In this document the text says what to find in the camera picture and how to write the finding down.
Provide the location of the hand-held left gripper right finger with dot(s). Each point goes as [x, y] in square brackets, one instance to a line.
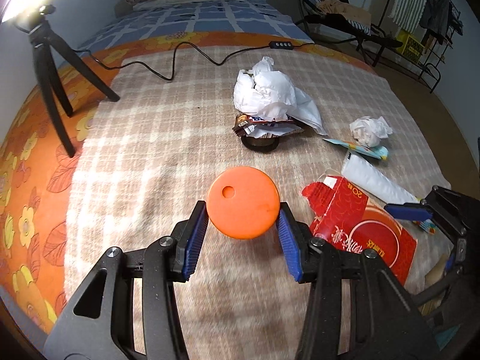
[288, 243]

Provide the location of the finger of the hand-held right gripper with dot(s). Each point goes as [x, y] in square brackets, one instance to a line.
[452, 260]
[407, 212]

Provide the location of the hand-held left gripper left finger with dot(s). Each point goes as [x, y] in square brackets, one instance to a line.
[195, 240]

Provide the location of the white plastic pouch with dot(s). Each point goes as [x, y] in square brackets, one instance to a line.
[375, 180]

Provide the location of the orange round plastic lid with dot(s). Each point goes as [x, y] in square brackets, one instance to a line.
[243, 202]

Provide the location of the fruit print packet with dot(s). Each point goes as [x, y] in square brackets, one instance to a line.
[371, 152]

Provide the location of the red cardboard box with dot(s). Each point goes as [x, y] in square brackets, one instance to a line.
[375, 228]

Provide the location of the teal bag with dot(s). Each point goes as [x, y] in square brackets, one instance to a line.
[448, 335]

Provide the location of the crumpled white tissue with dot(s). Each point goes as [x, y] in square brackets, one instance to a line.
[369, 129]

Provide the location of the beige plaid blanket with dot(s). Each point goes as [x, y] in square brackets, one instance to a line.
[150, 138]

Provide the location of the brown snack wrapper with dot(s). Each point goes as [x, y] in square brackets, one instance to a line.
[243, 123]

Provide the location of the black drying rack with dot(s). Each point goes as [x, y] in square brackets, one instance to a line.
[435, 71]

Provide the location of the white crumpled plastic bag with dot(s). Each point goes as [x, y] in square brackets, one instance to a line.
[270, 90]

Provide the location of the yellow crate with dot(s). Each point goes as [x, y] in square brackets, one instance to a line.
[410, 45]

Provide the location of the orange flower bed sheet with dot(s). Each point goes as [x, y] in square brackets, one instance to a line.
[22, 157]

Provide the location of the striped cloth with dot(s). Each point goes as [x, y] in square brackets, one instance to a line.
[356, 25]

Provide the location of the dark jacket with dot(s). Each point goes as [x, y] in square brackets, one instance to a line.
[435, 11]

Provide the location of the black folding chair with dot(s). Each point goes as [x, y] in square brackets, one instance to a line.
[337, 18]

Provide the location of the striped towel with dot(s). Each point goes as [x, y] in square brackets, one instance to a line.
[408, 0]

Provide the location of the black tripod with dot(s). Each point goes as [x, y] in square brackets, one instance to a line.
[47, 82]

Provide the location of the orange clothes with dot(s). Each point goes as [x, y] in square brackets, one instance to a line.
[337, 3]

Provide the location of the blue checked bed sheet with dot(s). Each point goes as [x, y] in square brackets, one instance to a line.
[225, 15]

